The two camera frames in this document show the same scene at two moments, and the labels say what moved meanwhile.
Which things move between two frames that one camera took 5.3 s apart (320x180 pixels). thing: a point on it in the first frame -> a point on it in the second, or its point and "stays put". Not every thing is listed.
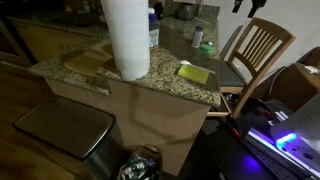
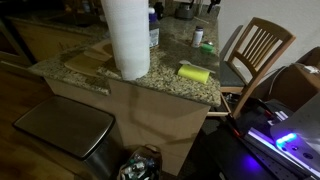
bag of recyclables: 144,164 stays put
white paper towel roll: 129,23 stays put
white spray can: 197,37 stays put
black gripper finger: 256,4 -> 213,3
